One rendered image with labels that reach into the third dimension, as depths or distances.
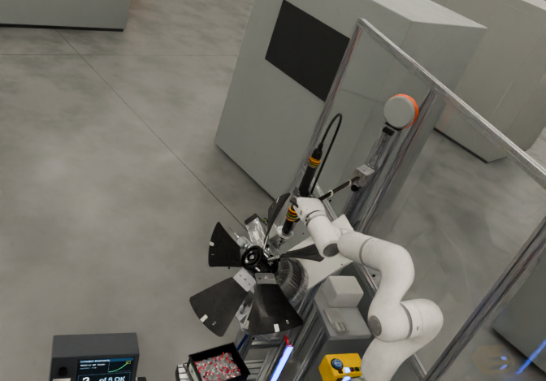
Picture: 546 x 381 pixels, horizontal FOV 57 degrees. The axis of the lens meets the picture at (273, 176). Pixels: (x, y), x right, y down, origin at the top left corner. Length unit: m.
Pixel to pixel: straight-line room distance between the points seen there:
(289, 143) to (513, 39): 4.13
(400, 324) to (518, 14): 6.62
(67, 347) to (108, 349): 0.12
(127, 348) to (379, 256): 0.86
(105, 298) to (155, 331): 0.41
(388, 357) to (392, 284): 0.22
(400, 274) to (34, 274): 2.73
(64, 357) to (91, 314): 1.75
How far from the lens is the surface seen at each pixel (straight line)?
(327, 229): 1.72
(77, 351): 1.75
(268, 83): 4.66
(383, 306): 1.39
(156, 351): 3.35
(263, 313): 2.10
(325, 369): 2.22
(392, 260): 1.44
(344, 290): 2.69
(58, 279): 3.67
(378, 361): 1.54
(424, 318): 1.45
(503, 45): 7.76
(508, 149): 2.13
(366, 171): 2.47
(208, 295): 2.30
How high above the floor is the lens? 2.66
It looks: 31 degrees down
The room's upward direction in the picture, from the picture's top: 20 degrees clockwise
